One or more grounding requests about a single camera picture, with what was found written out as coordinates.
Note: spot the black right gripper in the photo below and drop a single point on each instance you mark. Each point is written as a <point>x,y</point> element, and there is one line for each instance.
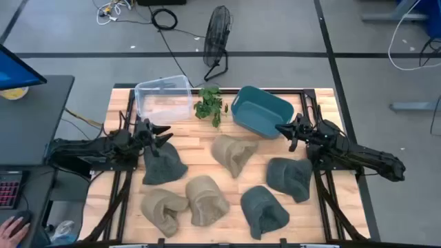
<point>306,131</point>

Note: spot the grey desk foot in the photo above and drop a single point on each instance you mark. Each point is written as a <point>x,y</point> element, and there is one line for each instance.
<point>389,17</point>
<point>413,106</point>

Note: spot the green artificial plant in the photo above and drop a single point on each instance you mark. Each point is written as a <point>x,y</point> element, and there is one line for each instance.
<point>208,105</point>

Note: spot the blue cabinet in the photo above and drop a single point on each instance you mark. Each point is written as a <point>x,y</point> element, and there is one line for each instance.
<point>434,17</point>

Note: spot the black aluminium table frame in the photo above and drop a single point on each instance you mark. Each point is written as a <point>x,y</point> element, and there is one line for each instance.
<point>124,206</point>

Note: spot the yellow disc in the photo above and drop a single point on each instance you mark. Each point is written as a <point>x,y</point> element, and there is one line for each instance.
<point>13,93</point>

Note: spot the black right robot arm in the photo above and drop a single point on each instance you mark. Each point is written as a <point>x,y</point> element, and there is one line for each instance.
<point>372,160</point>

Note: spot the person's hand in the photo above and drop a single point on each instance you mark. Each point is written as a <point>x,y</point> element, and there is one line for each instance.
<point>8,236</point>

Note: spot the tan hat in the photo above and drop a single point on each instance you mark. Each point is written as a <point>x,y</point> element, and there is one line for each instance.
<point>232,153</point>
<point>160,211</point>
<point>206,201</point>

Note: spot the computer monitor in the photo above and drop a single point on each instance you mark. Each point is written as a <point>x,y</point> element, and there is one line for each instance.
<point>17,72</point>

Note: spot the black floor fan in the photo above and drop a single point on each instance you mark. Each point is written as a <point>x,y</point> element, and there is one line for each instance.
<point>216,34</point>

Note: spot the black table edge bracket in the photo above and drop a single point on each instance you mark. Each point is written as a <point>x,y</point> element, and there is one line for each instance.
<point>161,242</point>
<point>283,242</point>

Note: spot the black computer mouse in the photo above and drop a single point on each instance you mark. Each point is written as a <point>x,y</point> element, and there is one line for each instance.
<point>24,217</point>

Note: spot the black desk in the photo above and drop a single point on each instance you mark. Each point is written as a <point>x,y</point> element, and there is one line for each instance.
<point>31,124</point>

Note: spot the clear plastic bag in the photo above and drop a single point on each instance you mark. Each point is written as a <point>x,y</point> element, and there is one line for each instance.
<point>63,230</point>

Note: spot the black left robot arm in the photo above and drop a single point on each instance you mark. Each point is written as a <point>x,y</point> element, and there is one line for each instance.
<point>86,148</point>

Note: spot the dark grey hat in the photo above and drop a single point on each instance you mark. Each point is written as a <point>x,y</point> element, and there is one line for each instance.
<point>163,168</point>
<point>262,210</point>
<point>289,179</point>

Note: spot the backlit keyboard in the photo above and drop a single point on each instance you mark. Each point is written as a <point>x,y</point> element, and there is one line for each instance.
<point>8,193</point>

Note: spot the teal plastic bin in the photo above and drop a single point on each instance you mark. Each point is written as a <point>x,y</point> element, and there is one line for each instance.
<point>258,113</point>

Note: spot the clear plastic bin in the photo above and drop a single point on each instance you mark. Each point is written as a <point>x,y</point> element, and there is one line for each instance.
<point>165,100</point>

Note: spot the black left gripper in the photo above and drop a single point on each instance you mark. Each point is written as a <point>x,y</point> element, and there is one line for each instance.
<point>144,134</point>

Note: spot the black box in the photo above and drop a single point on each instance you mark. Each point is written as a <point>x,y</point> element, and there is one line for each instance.
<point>162,2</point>

